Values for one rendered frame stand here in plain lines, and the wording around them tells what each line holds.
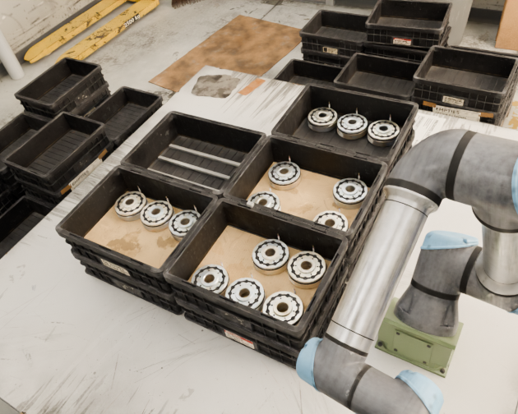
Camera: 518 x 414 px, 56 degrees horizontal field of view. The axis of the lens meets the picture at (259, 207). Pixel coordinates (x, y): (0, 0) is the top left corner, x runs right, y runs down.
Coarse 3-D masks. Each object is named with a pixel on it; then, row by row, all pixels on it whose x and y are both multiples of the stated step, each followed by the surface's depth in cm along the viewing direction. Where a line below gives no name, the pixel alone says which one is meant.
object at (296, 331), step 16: (240, 208) 139; (256, 208) 137; (304, 224) 131; (192, 240) 133; (176, 256) 130; (192, 288) 122; (320, 288) 117; (224, 304) 119; (240, 304) 117; (272, 320) 113; (304, 320) 112
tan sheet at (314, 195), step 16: (304, 176) 158; (320, 176) 157; (256, 192) 156; (272, 192) 155; (288, 192) 154; (304, 192) 153; (320, 192) 152; (288, 208) 149; (304, 208) 148; (320, 208) 148; (336, 208) 147
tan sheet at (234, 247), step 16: (224, 240) 144; (240, 240) 143; (256, 240) 143; (208, 256) 141; (224, 256) 140; (240, 256) 139; (240, 272) 136; (256, 272) 135; (272, 288) 131; (288, 288) 130; (304, 304) 126
